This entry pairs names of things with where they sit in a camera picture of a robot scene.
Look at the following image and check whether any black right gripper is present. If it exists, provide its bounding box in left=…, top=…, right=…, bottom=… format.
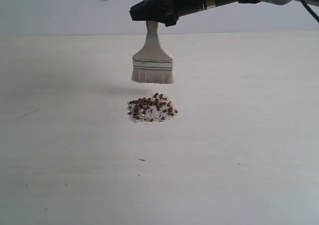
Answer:
left=129, top=0, right=216, bottom=27

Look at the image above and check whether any wooden paint brush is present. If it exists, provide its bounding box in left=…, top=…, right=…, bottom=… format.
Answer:
left=131, top=21, right=173, bottom=84

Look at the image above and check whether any pile of rice and pellets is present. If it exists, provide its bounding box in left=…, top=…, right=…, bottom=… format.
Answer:
left=127, top=92, right=179, bottom=123

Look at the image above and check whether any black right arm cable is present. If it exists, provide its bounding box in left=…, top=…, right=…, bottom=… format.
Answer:
left=300, top=0, right=319, bottom=23

